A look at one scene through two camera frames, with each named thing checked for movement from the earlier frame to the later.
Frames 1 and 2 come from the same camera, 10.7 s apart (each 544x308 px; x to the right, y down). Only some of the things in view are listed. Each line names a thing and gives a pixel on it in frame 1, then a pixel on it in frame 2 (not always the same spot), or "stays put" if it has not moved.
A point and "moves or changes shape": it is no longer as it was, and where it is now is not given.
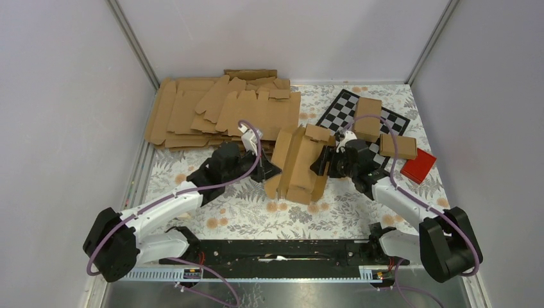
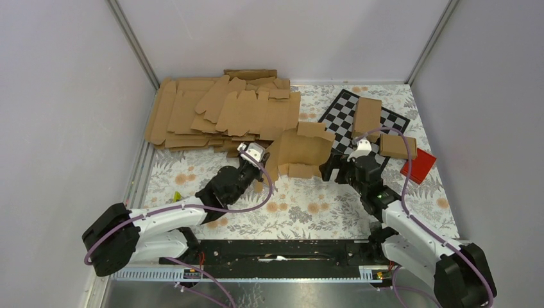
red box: x=417 y=169 stays put
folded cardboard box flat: x=398 y=146 stays put
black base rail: x=287 y=253 stays put
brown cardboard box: x=293 y=151 moves or changes shape
